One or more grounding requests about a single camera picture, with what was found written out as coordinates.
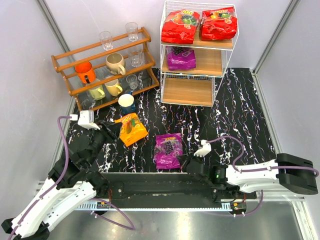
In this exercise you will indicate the orange candy bag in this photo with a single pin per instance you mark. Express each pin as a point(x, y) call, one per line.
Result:
point(132, 129)

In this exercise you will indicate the pale green mug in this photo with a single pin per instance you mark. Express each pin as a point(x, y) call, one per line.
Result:
point(97, 92)

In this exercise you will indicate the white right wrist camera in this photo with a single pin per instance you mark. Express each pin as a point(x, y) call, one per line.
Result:
point(204, 149)

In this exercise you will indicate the clear glass top left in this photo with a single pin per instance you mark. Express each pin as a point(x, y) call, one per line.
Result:
point(106, 40)

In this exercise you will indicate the wooden cup rack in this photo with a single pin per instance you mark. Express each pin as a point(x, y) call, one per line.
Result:
point(65, 65)

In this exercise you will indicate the purple candy bag front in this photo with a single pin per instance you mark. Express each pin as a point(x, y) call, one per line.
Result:
point(167, 149)

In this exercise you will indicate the white wire wooden shelf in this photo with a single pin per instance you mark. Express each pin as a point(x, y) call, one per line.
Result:
point(197, 86)

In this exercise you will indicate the blue mug white inside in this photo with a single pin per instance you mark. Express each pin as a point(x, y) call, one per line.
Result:
point(127, 104)

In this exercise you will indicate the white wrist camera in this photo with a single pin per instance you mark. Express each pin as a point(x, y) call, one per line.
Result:
point(85, 119)
point(204, 149)

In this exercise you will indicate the orange mug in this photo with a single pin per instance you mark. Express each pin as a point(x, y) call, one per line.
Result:
point(85, 72)

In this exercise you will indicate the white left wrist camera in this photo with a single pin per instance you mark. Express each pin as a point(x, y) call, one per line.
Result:
point(85, 119)

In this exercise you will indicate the clear glass top right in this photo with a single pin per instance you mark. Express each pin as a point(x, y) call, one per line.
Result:
point(132, 31)

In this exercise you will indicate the clear glass shelf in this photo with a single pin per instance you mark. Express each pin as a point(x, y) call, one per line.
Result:
point(135, 54)
point(132, 81)

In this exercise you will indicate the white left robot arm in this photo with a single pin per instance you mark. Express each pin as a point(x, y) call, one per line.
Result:
point(69, 184)

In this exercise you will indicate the yellow mug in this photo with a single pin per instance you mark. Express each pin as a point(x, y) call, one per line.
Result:
point(113, 87)

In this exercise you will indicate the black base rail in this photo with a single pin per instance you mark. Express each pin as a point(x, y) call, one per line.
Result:
point(126, 184)

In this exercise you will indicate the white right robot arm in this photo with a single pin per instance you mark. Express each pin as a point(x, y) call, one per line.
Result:
point(287, 171)

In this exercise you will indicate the purple candy bag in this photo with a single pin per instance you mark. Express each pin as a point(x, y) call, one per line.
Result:
point(180, 58)
point(167, 149)

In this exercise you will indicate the clear glass bottom shelf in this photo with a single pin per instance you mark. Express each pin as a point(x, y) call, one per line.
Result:
point(132, 81)

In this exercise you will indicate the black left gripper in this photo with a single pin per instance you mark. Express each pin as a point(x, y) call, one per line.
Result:
point(105, 131)

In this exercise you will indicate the purple candy bag back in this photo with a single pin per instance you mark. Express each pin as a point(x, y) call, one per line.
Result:
point(180, 58)

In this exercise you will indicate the red candy bag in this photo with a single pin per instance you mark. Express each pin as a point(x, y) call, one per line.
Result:
point(180, 27)
point(218, 24)

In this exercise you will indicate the clear glass middle shelf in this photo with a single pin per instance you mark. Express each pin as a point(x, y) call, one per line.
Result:
point(135, 54)

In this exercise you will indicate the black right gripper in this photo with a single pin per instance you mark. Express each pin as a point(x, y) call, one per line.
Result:
point(189, 163)

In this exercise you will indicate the clear glass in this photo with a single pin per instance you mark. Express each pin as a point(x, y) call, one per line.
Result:
point(106, 40)
point(132, 31)

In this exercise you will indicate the beige round mug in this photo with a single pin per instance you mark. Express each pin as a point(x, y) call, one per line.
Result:
point(116, 64)

